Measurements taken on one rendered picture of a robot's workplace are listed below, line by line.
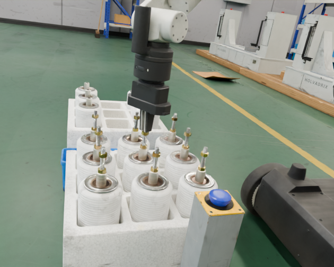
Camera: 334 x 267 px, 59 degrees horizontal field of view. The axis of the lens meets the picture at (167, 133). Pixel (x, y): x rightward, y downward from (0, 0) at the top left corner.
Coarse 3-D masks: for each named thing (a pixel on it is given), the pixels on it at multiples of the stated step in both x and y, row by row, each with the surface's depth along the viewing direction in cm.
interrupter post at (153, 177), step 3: (150, 171) 68; (150, 174) 68; (153, 174) 67; (156, 174) 68; (150, 177) 68; (153, 177) 68; (156, 177) 68; (150, 180) 68; (153, 180) 68; (156, 180) 68; (150, 183) 68; (153, 183) 68; (156, 183) 69
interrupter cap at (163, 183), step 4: (148, 172) 72; (140, 176) 70; (144, 176) 70; (160, 176) 72; (164, 176) 71; (140, 180) 69; (144, 180) 69; (160, 180) 70; (164, 180) 70; (168, 180) 70; (140, 184) 67; (144, 184) 67; (148, 184) 68; (152, 184) 68; (156, 184) 68; (160, 184) 68; (164, 184) 68; (168, 184) 68; (144, 188) 66; (148, 188) 66; (152, 188) 66; (156, 188) 67; (160, 188) 66; (164, 188) 67
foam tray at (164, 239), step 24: (72, 168) 83; (72, 192) 73; (72, 216) 65; (120, 216) 70; (168, 216) 74; (72, 240) 60; (96, 240) 62; (120, 240) 64; (144, 240) 66; (168, 240) 68; (72, 264) 63; (96, 264) 64; (120, 264) 66; (144, 264) 68; (168, 264) 71
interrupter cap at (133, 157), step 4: (132, 152) 81; (136, 152) 82; (148, 152) 83; (128, 156) 79; (132, 156) 79; (136, 156) 80; (148, 156) 81; (152, 156) 81; (132, 160) 77; (136, 160) 77; (140, 160) 78; (144, 160) 79; (148, 160) 79; (152, 160) 79; (140, 164) 76; (144, 164) 76; (148, 164) 77
